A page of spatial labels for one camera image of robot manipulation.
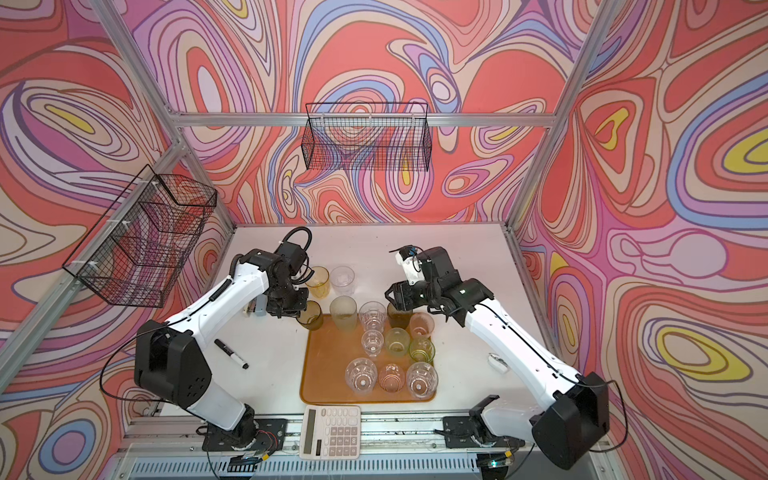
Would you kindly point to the blue white stapler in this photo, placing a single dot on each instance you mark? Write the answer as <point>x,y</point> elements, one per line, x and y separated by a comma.
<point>257,306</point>

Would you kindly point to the pale yellow frosted cup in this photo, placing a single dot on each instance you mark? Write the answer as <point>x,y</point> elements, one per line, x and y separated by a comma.
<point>344,313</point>

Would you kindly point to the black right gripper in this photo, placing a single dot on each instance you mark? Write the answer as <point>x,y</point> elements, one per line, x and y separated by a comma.
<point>402,294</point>

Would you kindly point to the brown textured cup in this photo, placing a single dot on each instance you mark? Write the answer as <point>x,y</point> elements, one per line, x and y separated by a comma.
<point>399,318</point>

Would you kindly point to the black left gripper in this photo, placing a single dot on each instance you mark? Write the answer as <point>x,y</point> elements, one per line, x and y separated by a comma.
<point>278,311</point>

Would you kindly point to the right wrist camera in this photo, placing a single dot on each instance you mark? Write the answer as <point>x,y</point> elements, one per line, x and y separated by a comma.
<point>407,257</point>

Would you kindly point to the pink textured cup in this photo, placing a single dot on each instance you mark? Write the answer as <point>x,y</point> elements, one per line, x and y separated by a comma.
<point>421,324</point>

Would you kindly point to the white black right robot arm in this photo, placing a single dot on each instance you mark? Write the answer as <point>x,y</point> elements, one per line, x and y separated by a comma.
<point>574,407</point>

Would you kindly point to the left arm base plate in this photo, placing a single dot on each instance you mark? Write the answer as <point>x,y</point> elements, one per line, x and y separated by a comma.
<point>265,435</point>

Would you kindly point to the clear glass back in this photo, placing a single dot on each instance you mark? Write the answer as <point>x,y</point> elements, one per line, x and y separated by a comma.
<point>343,280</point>

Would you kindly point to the orange plastic tray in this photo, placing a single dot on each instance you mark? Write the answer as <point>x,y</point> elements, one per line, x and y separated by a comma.
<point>328,353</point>

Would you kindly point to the pale green textured cup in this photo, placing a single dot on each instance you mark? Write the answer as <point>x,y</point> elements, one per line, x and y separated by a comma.
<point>397,342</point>

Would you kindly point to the black wire basket back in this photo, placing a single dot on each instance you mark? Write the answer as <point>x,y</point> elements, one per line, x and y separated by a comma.
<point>367,136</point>

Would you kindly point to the black wire basket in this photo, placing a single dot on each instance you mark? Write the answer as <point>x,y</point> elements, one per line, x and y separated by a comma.
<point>145,248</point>
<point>367,136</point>

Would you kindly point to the pink clear cup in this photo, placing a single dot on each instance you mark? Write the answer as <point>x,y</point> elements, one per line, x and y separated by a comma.
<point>391,378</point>

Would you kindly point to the white clip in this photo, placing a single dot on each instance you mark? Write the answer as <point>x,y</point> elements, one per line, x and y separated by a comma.
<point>497,363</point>

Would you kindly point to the clear wide glass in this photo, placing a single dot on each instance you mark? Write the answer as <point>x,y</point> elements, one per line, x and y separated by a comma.
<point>361,375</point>

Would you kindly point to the black marker pen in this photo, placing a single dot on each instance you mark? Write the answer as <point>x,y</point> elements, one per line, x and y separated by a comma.
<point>231,354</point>

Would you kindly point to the black wire basket left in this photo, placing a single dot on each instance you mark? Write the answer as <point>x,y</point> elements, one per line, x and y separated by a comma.
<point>145,248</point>

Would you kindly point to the yellow amber glass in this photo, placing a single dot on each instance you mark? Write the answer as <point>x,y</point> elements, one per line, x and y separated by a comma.
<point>319,283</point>

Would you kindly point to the small clear glass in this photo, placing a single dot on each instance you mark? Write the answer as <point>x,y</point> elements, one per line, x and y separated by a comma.
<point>373,342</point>

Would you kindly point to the olive textured cup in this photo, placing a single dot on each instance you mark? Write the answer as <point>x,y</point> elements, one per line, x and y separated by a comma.
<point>311,318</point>

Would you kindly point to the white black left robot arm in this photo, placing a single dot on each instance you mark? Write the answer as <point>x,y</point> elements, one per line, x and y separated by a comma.
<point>169,358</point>

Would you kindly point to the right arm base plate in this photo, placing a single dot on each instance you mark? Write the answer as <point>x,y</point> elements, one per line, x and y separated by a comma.
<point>465,431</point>

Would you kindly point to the green ribbed glass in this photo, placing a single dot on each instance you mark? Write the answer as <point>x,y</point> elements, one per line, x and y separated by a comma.
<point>422,349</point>

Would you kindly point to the white desk calculator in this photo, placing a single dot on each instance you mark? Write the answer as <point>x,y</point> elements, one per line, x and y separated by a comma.
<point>331,433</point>

